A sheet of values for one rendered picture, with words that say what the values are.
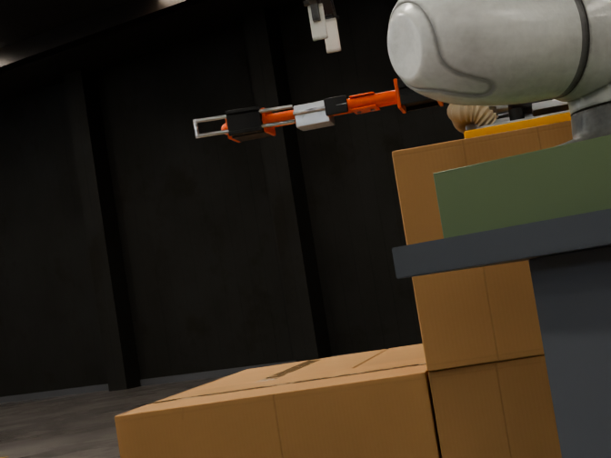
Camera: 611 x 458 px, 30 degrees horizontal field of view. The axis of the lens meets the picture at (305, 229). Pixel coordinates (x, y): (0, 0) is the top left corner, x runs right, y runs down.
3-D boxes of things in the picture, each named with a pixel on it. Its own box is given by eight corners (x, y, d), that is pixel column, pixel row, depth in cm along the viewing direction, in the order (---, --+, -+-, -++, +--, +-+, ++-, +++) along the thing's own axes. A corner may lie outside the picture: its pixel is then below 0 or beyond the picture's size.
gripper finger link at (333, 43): (321, 20, 237) (322, 21, 238) (326, 53, 236) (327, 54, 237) (335, 17, 236) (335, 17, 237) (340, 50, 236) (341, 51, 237)
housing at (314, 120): (335, 125, 233) (332, 104, 233) (329, 121, 226) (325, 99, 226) (303, 132, 234) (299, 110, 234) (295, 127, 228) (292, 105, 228)
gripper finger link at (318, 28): (322, 4, 224) (322, 3, 223) (328, 38, 223) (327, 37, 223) (307, 6, 224) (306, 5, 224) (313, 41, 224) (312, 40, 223)
